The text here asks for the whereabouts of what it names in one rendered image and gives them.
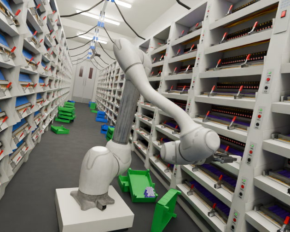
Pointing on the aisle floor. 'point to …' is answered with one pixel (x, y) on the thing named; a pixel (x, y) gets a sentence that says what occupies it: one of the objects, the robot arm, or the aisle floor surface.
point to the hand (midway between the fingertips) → (234, 158)
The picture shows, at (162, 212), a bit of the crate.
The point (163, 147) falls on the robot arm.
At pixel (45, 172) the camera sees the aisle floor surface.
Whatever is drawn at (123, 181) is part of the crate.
